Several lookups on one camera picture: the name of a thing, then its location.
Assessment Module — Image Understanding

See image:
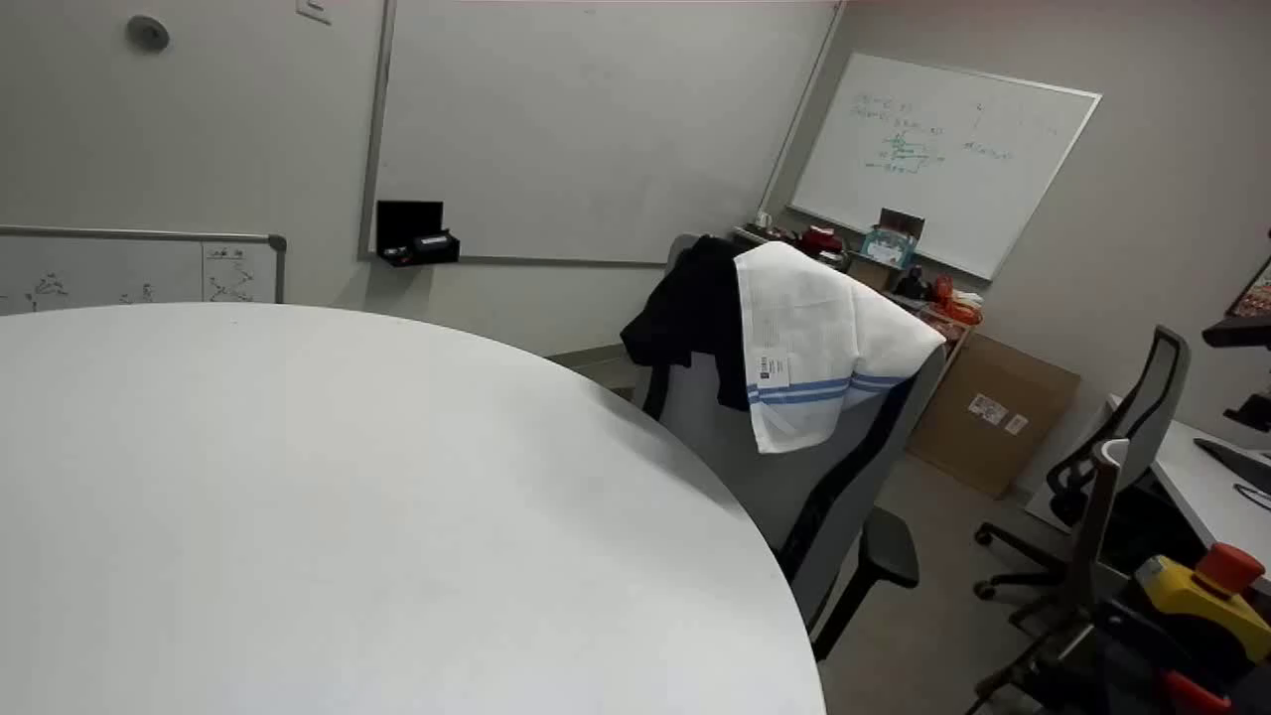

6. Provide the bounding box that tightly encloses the white cloth with blue stripes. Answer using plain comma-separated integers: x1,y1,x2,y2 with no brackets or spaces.
731,237,949,458

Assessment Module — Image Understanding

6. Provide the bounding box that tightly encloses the black garment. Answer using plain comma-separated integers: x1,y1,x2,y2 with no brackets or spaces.
614,235,753,413

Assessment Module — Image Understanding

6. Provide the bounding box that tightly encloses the grey office chair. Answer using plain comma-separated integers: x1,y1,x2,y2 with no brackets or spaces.
630,235,952,664

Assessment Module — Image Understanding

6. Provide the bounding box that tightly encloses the red object on shelf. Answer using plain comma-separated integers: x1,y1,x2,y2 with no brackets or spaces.
798,222,850,262

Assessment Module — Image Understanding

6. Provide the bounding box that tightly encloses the black marker holder box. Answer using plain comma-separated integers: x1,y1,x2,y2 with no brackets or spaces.
373,194,466,270

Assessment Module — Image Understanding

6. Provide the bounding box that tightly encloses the teal box on shelf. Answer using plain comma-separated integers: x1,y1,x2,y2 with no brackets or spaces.
858,225,923,272

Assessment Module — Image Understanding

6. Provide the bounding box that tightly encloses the orange object on shelf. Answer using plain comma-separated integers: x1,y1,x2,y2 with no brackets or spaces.
925,272,985,328

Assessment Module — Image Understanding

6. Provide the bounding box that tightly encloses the brown cardboard box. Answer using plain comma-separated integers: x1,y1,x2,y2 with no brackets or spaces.
906,324,1086,505

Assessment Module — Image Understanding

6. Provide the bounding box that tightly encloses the leaning whiteboard with writing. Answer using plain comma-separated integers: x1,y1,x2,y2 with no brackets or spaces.
785,49,1104,286

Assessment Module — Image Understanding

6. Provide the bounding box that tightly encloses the black mesh office chair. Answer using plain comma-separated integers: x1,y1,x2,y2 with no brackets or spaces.
970,323,1195,607

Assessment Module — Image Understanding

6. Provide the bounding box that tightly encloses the white desk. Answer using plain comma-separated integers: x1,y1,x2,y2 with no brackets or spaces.
1146,418,1271,572

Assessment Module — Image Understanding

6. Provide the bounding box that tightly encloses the black monitor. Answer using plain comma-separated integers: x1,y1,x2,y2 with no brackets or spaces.
1198,255,1271,352

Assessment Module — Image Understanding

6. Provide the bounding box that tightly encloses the black keyboard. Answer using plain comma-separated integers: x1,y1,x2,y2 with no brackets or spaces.
1190,433,1271,496

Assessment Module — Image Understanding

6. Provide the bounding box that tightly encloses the yellow emergency stop box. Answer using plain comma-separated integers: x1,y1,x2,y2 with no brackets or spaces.
1133,541,1271,671

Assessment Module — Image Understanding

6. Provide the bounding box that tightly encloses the large wall whiteboard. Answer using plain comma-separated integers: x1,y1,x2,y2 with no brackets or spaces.
353,0,846,272

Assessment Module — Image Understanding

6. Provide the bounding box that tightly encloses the low whiteboard with metal frame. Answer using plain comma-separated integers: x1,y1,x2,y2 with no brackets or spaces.
0,222,289,316

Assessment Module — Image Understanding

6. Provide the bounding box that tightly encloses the round grey wall device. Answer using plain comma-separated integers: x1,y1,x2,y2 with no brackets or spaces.
122,12,176,54

